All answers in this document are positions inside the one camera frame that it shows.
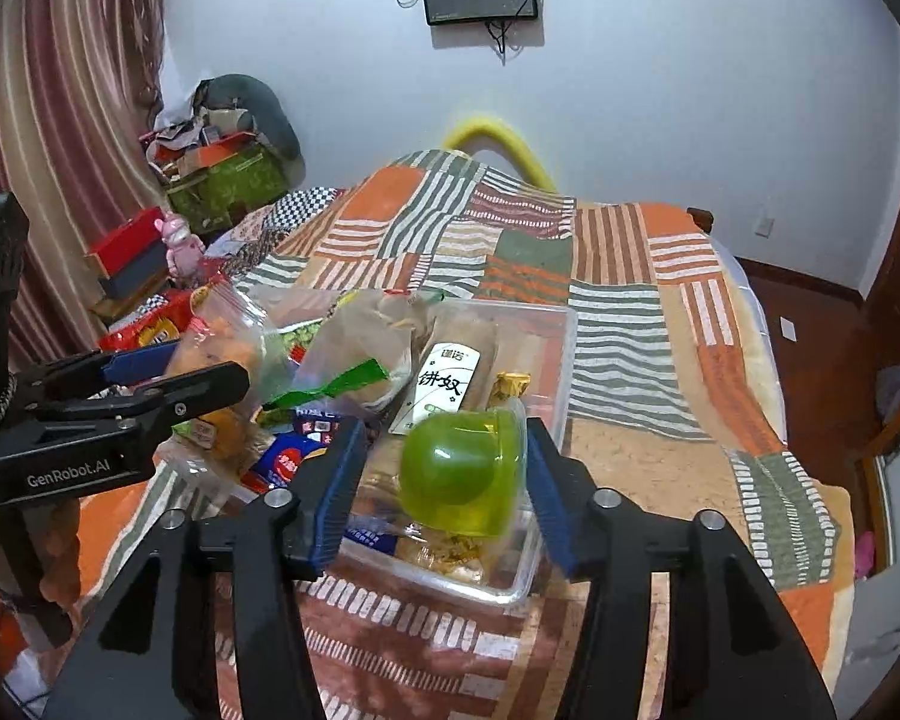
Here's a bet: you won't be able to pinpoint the pink toy figure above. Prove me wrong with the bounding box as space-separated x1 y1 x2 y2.
161 211 207 290

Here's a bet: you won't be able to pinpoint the patterned quilt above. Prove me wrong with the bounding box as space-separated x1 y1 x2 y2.
142 186 346 301

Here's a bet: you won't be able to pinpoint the red box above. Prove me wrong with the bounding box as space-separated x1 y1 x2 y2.
84 206 167 275

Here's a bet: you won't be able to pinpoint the blue snack packet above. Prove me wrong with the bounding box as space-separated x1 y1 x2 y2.
341 517 406 557

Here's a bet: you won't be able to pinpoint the orange green patchwork blanket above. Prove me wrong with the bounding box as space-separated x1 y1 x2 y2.
75 150 856 720

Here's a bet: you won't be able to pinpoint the green jelly cup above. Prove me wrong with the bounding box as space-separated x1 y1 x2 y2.
397 403 530 541

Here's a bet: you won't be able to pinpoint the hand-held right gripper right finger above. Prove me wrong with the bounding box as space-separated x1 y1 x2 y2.
523 414 837 720

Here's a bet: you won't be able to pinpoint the yellow foam tube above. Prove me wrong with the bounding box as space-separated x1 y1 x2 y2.
441 116 557 192

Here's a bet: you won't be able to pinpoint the clear plastic container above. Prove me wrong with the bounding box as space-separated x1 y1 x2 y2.
300 289 580 607

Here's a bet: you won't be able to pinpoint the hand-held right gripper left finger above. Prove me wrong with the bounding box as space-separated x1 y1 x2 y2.
41 414 368 720

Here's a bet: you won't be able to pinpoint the pile of clothes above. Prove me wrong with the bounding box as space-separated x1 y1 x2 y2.
144 82 256 166

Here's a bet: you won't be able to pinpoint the dark grey box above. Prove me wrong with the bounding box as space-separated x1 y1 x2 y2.
97 244 172 301

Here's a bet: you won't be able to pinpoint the clear zip bag orange snacks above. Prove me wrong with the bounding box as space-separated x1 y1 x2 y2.
161 281 301 466

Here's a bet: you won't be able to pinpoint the red yellow chip bag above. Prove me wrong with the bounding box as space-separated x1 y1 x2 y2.
99 289 196 353

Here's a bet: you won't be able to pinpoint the striped curtain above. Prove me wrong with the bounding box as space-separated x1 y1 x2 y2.
0 0 173 368

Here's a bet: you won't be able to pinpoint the gold wrapped candy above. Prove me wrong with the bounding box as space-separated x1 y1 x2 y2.
487 369 533 410

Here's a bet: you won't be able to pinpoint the brown paper snack bag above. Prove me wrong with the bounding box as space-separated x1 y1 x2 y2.
300 289 451 413

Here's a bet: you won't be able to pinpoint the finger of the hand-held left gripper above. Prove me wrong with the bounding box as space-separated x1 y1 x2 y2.
28 360 251 440
15 340 182 411

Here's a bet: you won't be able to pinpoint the orange cardboard box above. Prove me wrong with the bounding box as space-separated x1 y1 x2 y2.
187 131 260 170

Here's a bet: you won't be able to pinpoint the black monitor cables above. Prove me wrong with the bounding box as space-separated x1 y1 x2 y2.
486 17 527 65

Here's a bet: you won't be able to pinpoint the green edged clear packet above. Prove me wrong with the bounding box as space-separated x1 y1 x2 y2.
255 356 391 428

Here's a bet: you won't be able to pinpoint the small blue cracker packet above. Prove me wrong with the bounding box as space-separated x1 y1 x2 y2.
244 431 331 496

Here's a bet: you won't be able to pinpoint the green cardboard box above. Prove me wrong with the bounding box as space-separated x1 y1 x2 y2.
165 141 290 230

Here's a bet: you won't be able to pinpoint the white label snack packet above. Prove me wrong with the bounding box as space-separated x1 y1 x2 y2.
386 315 503 440

